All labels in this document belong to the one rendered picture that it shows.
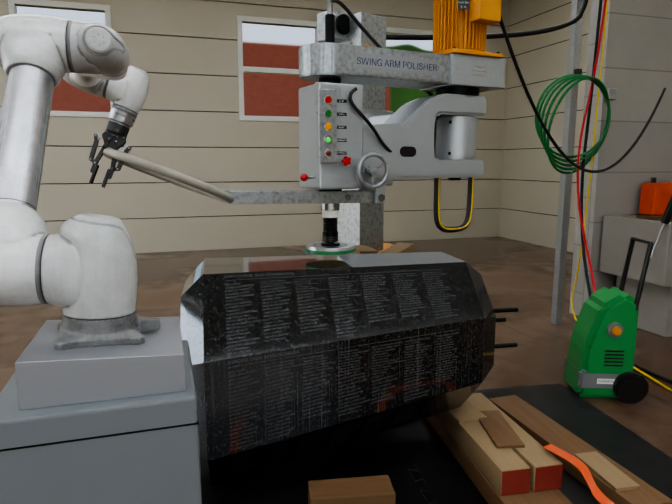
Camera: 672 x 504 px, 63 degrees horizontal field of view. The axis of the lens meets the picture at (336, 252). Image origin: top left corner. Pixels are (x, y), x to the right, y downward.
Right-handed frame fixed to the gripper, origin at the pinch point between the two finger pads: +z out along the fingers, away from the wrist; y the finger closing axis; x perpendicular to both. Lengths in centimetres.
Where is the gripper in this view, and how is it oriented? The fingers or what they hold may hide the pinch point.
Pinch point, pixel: (100, 176)
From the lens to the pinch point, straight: 218.3
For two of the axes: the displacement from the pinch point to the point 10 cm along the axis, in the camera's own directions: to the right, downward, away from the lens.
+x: -2.2, -0.6, 9.7
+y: 9.1, 3.4, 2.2
